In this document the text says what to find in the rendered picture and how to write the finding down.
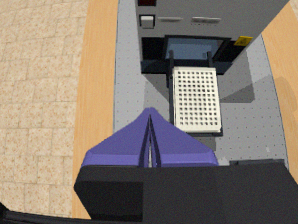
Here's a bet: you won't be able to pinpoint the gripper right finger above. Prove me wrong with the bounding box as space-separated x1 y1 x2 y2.
150 107 219 167

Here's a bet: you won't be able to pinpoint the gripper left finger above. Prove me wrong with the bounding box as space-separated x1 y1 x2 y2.
80 108 150 168

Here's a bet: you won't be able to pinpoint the white well plate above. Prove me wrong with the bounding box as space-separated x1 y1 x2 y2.
172 67 221 133

